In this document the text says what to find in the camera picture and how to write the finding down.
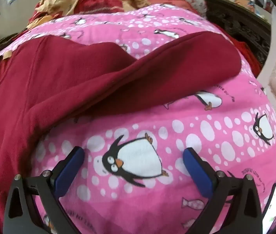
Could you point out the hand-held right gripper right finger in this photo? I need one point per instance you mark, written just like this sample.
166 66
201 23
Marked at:
197 173

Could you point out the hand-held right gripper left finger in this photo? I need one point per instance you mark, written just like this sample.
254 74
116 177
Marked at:
71 171

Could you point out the maroon shirt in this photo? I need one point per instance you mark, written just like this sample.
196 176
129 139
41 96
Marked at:
67 78

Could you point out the white screen smartphone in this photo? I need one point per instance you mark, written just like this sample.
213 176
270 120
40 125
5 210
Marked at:
274 207

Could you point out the pink penguin printed blanket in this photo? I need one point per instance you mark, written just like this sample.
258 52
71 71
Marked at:
238 87

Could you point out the red cloth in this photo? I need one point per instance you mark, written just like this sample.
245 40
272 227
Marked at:
246 53

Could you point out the dark carved wooden furniture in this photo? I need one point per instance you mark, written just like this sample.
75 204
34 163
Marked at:
245 26

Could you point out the grey patterned cloth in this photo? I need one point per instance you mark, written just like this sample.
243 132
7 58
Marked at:
195 2

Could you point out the red orange floral blanket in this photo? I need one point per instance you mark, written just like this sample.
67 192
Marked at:
91 0

